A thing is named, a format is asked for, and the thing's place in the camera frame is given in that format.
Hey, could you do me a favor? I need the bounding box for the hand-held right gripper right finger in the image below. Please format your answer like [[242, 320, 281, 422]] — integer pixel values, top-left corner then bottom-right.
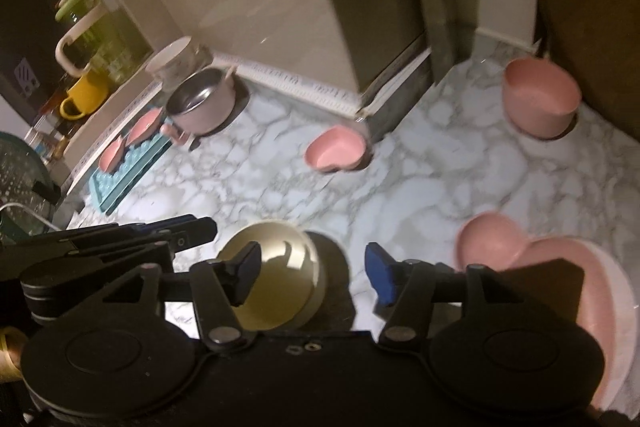
[[365, 242, 586, 351]]

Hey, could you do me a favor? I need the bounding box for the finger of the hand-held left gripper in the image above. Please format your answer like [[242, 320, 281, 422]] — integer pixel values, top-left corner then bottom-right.
[[64, 215, 219, 254], [20, 241, 174, 288]]

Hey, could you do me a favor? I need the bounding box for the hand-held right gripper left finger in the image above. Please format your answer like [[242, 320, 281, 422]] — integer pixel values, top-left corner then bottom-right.
[[44, 242, 263, 352]]

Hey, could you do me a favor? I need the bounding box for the cream bowl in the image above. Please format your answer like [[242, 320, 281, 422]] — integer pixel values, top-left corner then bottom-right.
[[218, 220, 322, 331]]

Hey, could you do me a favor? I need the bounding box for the pink bear-shaped plate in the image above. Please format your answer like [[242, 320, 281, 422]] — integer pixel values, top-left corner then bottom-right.
[[454, 213, 621, 400]]

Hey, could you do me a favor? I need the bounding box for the small pink heart dish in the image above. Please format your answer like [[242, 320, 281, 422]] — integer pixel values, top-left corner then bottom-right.
[[304, 125, 369, 173]]

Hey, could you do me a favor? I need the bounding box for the pink round bowl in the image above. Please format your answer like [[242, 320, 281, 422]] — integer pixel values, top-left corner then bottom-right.
[[502, 58, 583, 139]]

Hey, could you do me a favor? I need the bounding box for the blue dish rack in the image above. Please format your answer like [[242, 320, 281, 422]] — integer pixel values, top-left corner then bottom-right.
[[89, 133, 174, 213]]

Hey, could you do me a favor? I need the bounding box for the green perforated strainer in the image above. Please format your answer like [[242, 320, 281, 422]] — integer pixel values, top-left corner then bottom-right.
[[0, 132, 62, 229]]

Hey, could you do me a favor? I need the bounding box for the pink pot with steel interior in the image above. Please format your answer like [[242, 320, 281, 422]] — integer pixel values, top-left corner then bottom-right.
[[159, 67, 237, 146]]

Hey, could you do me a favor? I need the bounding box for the yellow mug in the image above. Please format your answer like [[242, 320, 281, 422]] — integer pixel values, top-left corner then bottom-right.
[[59, 72, 112, 119]]

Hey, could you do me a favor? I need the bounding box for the white floral cup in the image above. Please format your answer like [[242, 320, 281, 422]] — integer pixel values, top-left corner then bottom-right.
[[144, 36, 214, 90]]

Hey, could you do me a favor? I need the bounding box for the glass pitcher green lid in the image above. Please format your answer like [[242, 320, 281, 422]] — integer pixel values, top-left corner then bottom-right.
[[46, 0, 154, 81]]

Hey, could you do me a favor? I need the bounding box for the round wooden cutting board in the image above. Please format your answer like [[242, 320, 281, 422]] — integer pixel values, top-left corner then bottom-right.
[[536, 0, 640, 154]]

